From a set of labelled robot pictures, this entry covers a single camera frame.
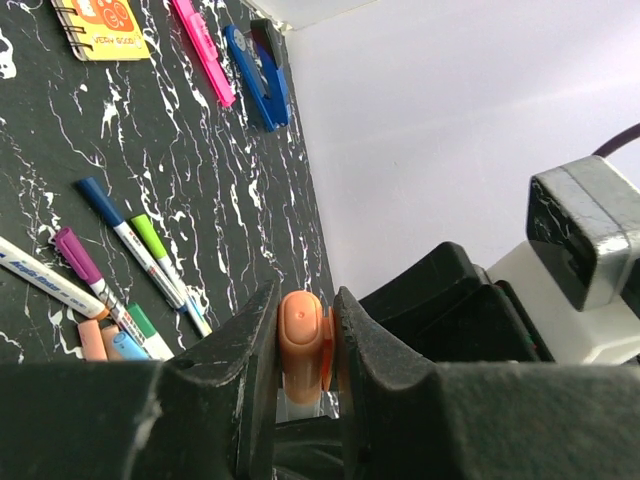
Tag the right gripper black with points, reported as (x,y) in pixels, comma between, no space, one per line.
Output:
(445,308)

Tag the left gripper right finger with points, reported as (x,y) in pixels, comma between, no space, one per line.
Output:
(387,396)

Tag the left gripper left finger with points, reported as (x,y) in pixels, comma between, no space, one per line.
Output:
(219,398)

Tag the orange highlighter cap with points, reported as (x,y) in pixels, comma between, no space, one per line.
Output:
(306,339)

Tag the orange highlighter marker body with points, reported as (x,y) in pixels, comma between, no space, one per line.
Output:
(287,410)

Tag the light blue cap marker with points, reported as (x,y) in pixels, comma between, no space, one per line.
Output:
(127,348)

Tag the peach cap white marker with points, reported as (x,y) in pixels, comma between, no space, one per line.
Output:
(108,333)

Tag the pink cap white marker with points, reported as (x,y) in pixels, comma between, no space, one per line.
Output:
(91,341)

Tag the yellow cap white marker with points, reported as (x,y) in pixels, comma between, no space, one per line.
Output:
(35,272)

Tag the purple cap marker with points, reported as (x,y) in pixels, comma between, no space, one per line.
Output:
(75,254)

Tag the dark blue cap marker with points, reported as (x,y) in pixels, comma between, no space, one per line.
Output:
(94,193)

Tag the blue stapler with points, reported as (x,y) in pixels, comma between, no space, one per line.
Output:
(261,63)

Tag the pink utility knife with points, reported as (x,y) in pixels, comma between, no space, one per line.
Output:
(206,50)

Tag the orange spiral notebook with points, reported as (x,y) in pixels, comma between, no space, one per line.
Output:
(101,30)

